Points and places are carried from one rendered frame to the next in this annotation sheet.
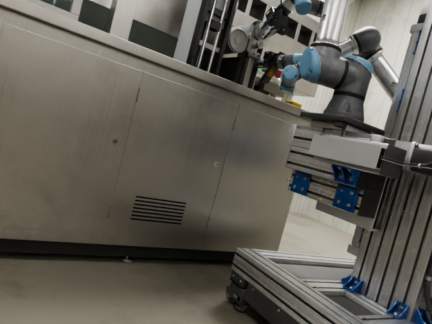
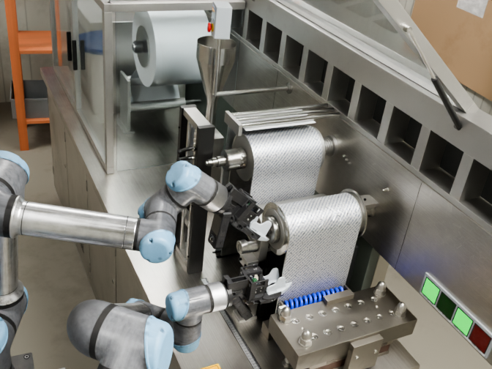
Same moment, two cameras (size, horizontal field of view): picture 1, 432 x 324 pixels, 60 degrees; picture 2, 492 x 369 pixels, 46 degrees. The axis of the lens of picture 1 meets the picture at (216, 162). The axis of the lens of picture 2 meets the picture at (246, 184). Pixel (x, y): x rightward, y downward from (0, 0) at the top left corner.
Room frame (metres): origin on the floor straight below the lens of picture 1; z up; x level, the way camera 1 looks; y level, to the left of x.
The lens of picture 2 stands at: (2.12, -1.37, 2.18)
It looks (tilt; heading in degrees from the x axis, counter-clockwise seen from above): 31 degrees down; 95
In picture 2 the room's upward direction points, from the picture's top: 7 degrees clockwise
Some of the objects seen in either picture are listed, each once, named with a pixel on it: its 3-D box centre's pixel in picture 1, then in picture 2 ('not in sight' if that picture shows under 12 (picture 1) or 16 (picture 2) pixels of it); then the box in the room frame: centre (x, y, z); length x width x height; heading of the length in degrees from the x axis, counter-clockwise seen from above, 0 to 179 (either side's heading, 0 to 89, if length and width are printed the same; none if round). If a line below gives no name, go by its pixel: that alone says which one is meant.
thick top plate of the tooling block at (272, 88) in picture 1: (252, 87); (343, 324); (2.33, -0.10, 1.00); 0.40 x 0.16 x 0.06; 35
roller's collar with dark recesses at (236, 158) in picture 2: not in sight; (233, 159); (1.94, 0.14, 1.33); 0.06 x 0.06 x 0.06; 35
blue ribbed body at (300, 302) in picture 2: not in sight; (315, 298); (2.24, -0.05, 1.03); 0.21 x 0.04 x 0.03; 35
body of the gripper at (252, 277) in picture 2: (274, 61); (243, 287); (2.04, -0.16, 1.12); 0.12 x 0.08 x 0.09; 35
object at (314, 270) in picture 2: (247, 63); (316, 271); (2.23, -0.03, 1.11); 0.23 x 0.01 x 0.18; 35
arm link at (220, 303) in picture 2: (283, 62); (215, 295); (1.97, -0.21, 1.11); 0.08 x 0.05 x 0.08; 125
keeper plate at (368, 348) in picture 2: not in sight; (363, 355); (2.40, -0.17, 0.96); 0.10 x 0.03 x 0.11; 35
